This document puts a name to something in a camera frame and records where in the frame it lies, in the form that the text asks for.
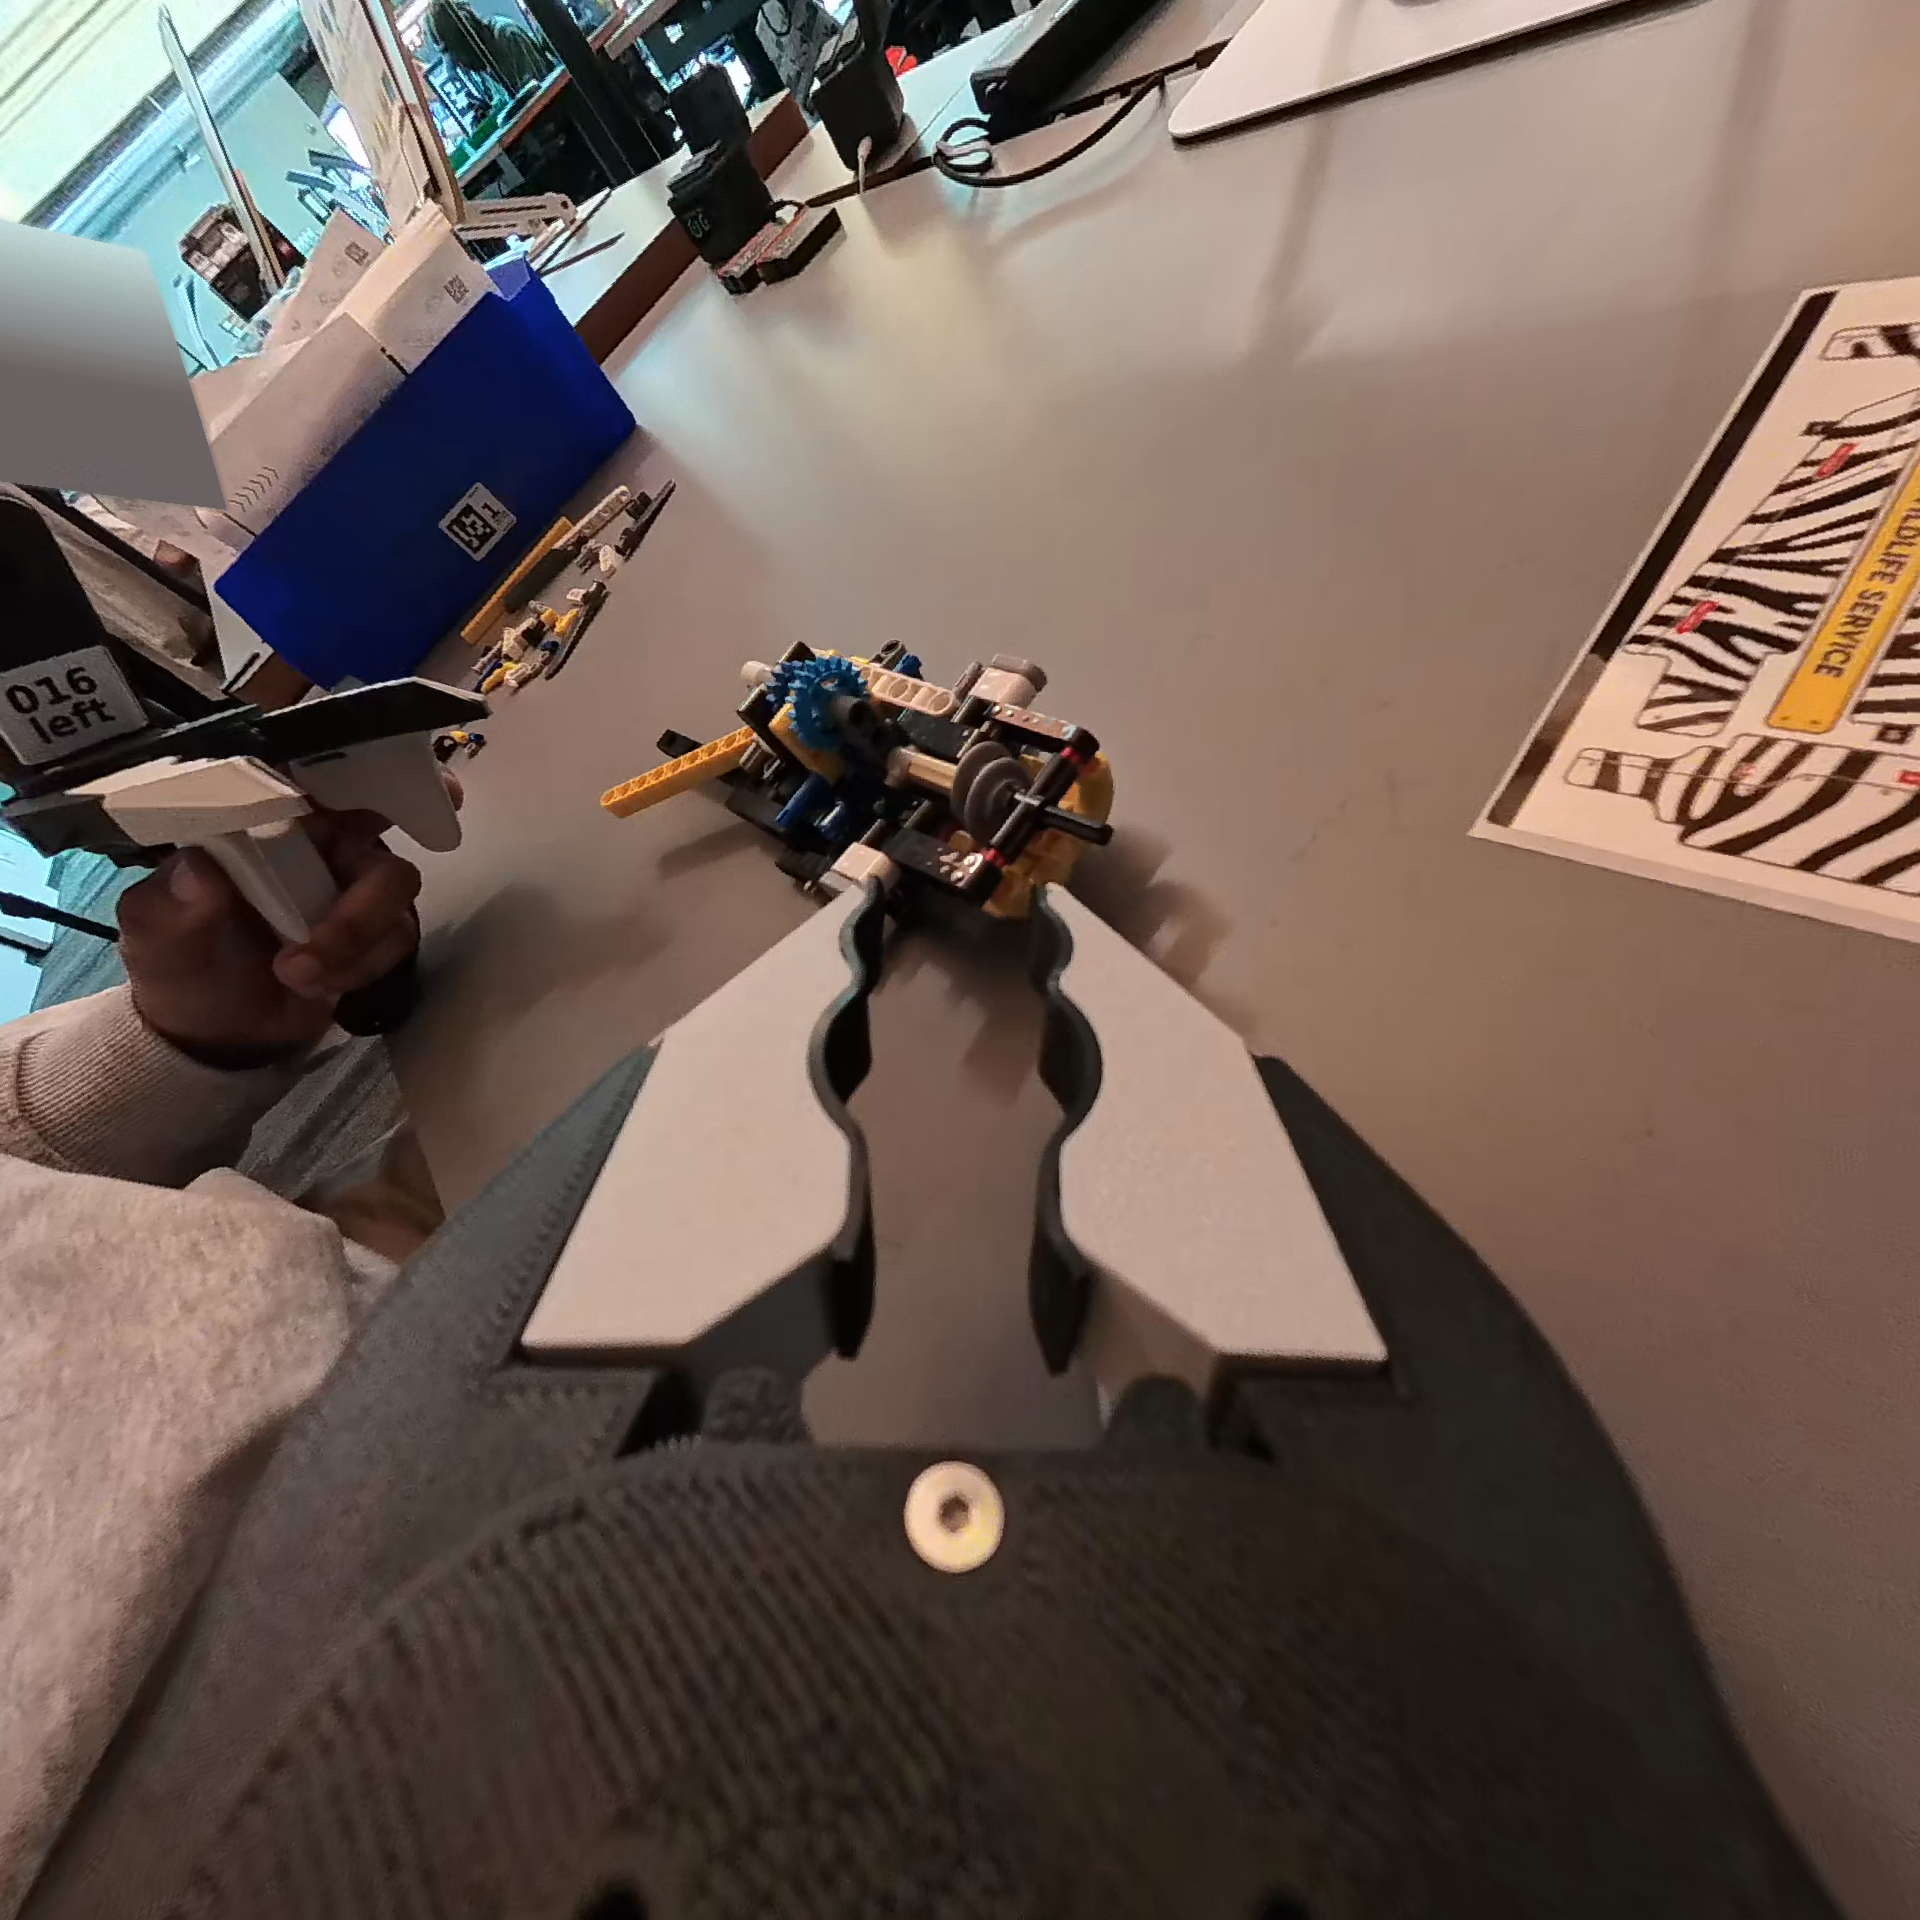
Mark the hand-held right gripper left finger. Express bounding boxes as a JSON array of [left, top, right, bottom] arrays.
[[516, 884, 890, 1419]]

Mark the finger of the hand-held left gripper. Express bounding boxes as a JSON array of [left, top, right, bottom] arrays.
[[151, 679, 491, 770], [95, 732, 464, 858]]

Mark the blue plastic bin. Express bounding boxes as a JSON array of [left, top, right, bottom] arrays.
[[212, 256, 639, 707]]

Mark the black charger with white cable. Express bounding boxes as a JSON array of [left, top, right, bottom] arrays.
[[810, 36, 909, 144]]

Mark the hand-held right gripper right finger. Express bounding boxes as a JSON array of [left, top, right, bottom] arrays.
[[1026, 884, 1389, 1427]]

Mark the zebra striped sticker sheet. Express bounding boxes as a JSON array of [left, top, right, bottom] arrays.
[[1470, 278, 1920, 946]]

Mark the person's left hand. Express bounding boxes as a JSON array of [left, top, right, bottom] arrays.
[[116, 839, 424, 1070]]

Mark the pile of loose lego pieces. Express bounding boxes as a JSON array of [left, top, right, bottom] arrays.
[[427, 480, 677, 759]]

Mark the wooden board stand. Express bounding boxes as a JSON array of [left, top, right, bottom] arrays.
[[299, 0, 588, 250]]

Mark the cardboard box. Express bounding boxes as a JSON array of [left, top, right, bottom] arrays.
[[306, 201, 506, 378]]

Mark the black cube charger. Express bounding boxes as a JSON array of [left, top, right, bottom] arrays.
[[667, 143, 774, 279]]

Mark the black cable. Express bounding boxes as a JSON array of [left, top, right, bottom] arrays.
[[936, 60, 1202, 190]]

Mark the person's left forearm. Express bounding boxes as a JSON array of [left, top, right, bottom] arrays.
[[0, 983, 414, 1249]]

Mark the black power adapter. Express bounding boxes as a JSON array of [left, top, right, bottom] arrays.
[[967, 0, 1172, 122]]

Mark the lego technic model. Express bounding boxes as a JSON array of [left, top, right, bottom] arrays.
[[599, 638, 1119, 916]]

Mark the small black and red device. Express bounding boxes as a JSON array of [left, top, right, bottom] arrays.
[[717, 209, 842, 295]]

